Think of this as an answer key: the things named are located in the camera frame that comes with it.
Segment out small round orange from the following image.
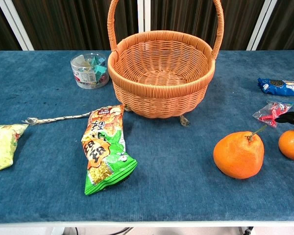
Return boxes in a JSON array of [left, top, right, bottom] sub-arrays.
[[278, 129, 294, 162]]

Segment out clear bag with red pieces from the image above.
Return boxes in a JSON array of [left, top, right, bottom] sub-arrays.
[[252, 101, 294, 128]]

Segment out blue Oreo cookie pack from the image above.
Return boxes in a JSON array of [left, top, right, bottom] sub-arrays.
[[257, 77, 294, 97]]

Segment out large orange with stem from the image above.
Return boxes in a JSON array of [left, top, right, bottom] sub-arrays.
[[213, 124, 268, 180]]

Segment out blue velvet table cloth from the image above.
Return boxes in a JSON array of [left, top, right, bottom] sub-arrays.
[[0, 50, 294, 225]]

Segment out green orange snack bag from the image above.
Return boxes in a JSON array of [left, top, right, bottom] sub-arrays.
[[81, 104, 138, 196]]

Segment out clear tub of binder clips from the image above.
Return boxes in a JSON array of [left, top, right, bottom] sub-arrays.
[[70, 53, 110, 90]]

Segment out dark brown pleated curtain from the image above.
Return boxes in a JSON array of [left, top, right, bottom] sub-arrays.
[[0, 0, 294, 59]]

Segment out yellow snack bag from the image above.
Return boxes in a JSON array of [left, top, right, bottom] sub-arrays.
[[0, 123, 29, 172]]

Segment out white slanted frame post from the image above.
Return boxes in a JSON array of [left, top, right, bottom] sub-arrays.
[[246, 0, 278, 51], [0, 0, 35, 51]]

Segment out orange wicker basket with handle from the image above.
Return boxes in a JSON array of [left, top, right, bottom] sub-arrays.
[[107, 0, 225, 119]]

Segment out white upright frame post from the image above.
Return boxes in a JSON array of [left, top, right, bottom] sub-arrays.
[[137, 0, 152, 33]]

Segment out black cable under table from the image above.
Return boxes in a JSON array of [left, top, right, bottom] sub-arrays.
[[74, 227, 134, 235]]

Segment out braided beige rope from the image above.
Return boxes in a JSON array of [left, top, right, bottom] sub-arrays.
[[22, 104, 191, 127]]

